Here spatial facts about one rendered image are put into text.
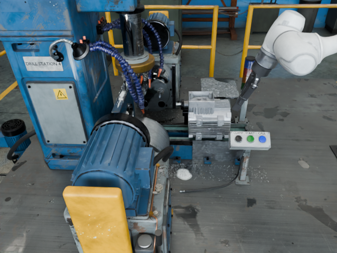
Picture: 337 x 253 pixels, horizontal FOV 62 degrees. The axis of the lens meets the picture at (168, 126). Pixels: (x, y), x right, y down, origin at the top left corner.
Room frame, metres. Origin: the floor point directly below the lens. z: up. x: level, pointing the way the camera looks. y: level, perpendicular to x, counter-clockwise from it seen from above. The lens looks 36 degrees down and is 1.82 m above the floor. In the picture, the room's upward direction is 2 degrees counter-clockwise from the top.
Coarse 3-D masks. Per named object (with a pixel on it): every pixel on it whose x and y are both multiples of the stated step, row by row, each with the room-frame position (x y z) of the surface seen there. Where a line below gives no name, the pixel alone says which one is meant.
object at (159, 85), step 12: (156, 72) 1.43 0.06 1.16; (168, 72) 1.50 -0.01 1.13; (144, 84) 1.42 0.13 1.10; (156, 84) 1.41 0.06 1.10; (168, 84) 1.41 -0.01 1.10; (144, 96) 1.42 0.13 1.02; (156, 96) 1.41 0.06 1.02; (168, 96) 1.41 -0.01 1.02; (144, 108) 1.42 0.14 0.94; (156, 108) 1.42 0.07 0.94
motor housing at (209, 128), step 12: (216, 108) 1.14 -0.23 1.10; (228, 108) 1.14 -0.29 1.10; (192, 120) 1.12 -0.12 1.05; (204, 120) 1.10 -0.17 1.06; (216, 120) 1.10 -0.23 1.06; (228, 120) 1.11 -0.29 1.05; (192, 132) 1.10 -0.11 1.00; (204, 132) 1.09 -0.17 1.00; (216, 132) 1.09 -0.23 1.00; (228, 132) 1.09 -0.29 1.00
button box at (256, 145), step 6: (234, 132) 0.97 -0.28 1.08; (240, 132) 0.97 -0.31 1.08; (246, 132) 0.97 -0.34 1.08; (252, 132) 0.97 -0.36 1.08; (258, 132) 0.97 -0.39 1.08; (264, 132) 0.96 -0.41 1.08; (234, 138) 0.95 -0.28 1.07; (246, 138) 0.95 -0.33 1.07; (258, 138) 0.94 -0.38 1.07; (234, 144) 0.93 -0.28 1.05; (240, 144) 0.93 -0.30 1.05; (246, 144) 0.93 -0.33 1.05; (252, 144) 0.93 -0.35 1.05; (258, 144) 0.92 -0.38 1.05; (264, 144) 0.92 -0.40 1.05; (270, 144) 0.92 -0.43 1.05
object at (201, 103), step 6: (192, 96) 1.22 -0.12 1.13; (198, 96) 1.23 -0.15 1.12; (204, 96) 1.23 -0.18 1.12; (210, 96) 1.21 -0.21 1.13; (192, 102) 1.14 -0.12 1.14; (198, 102) 1.14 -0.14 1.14; (204, 102) 1.14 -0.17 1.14; (210, 102) 1.13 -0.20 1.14; (192, 108) 1.14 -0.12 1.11; (198, 108) 1.14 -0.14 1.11; (204, 108) 1.13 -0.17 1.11; (210, 108) 1.13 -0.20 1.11
